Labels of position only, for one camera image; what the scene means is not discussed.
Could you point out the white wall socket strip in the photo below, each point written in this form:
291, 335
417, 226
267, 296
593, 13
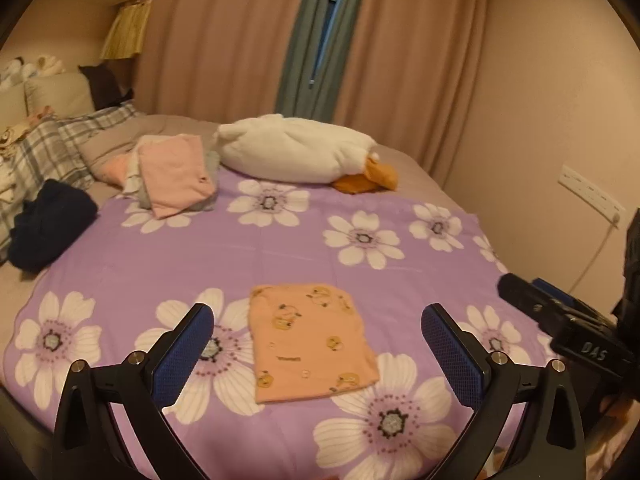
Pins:
590, 192

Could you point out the blue-grey curtain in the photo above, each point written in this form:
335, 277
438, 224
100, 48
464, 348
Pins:
300, 60

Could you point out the taupe pillow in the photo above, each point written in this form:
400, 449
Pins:
100, 152

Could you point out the salmon small garment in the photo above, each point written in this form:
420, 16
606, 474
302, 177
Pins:
117, 169

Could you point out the dark brown cushion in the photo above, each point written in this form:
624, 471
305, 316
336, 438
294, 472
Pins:
102, 85

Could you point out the black and white dog plush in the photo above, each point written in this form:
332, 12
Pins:
12, 72

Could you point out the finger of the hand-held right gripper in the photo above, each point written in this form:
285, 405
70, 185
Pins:
550, 289
525, 300

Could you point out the beige cushion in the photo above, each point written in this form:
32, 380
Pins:
10, 105
57, 92

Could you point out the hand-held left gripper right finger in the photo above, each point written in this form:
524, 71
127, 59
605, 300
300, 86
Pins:
452, 355

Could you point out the white duck plush toy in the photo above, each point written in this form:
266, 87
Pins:
290, 150

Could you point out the navy dark cloth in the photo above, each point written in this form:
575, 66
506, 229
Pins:
50, 225

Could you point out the beige patterned small garment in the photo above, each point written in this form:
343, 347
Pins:
17, 132

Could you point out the yellow small curtain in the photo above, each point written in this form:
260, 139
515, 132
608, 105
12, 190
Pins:
125, 30

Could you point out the orange printed baby shirt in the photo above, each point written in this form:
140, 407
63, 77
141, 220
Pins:
305, 345

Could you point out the window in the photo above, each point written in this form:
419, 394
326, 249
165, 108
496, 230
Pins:
330, 25

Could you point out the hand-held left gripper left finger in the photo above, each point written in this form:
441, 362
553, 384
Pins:
182, 355

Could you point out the purple floral blanket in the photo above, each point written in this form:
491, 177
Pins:
300, 255

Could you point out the pink curtain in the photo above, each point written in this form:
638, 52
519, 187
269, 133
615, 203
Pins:
415, 60
220, 35

